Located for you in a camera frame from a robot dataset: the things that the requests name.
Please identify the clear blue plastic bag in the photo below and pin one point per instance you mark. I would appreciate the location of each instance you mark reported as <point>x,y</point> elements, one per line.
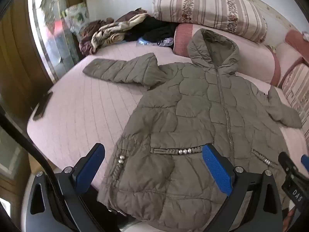
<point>157,42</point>

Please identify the brown and cream patterned blanket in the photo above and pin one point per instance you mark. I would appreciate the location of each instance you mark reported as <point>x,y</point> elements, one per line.
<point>106,32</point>

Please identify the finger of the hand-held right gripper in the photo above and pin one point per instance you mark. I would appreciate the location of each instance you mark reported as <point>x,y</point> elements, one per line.
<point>305,160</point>
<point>285,160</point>

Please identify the patterned glass door panel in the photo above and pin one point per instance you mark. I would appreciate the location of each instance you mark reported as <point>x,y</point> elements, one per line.
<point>52,31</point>

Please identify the olive green hooded puffer jacket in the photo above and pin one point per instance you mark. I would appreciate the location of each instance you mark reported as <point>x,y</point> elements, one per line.
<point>188,116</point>

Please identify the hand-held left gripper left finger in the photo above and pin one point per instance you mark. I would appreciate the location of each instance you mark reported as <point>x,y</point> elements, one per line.
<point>89,164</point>

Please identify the pink folded blanket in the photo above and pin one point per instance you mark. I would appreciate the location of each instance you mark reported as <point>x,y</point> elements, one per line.
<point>256,60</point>

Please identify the black smartphone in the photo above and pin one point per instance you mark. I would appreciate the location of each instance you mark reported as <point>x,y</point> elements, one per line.
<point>42,106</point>

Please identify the large striped floral rolled quilt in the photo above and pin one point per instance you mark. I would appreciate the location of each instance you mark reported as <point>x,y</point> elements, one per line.
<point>212,7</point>

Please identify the black clothes pile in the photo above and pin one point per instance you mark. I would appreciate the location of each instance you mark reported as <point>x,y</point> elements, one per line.
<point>154,30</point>

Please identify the small striped floral quilt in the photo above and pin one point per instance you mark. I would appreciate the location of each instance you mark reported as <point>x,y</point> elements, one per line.
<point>298,87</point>

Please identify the floral printed cushion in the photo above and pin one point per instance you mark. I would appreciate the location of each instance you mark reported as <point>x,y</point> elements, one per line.
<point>76,17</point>

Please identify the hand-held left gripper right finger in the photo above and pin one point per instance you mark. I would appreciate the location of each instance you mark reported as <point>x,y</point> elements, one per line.
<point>216,171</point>

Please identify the dusty pink pillow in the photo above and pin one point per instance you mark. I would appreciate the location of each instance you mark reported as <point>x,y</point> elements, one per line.
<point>295,43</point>

